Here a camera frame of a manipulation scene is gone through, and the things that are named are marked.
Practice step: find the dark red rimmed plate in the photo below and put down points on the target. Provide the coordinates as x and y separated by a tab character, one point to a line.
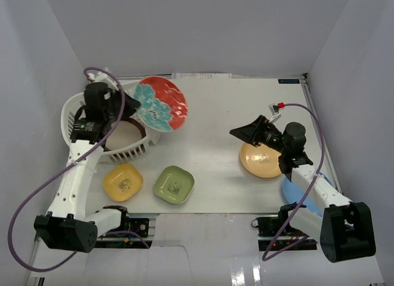
126	133

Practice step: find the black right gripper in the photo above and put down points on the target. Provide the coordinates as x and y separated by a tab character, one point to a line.
254	132

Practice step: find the white plastic dish bin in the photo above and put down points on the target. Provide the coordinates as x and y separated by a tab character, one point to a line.
135	144

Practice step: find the green square panda dish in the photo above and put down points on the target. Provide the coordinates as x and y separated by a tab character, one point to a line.
174	185

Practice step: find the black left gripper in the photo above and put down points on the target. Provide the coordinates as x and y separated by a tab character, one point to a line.
116	104

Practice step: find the red and teal floral plate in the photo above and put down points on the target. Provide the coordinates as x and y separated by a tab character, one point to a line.
163	106

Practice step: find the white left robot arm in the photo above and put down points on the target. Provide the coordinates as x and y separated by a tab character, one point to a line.
66	225

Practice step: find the yellow square panda dish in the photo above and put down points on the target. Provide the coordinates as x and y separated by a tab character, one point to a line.
123	182

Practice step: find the light blue plate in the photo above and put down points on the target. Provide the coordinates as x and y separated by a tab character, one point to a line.
293	193

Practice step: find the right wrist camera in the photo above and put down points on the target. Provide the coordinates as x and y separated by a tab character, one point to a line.
275	113

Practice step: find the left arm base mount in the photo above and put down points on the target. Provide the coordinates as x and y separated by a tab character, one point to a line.
137	234

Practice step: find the pale orange round plate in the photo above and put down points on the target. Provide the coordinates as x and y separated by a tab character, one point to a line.
260	161

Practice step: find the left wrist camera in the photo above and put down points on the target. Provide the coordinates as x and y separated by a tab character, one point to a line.
98	76

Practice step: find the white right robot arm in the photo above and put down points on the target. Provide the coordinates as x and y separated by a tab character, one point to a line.
343	227

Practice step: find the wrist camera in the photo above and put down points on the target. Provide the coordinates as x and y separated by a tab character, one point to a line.
275	113
98	76

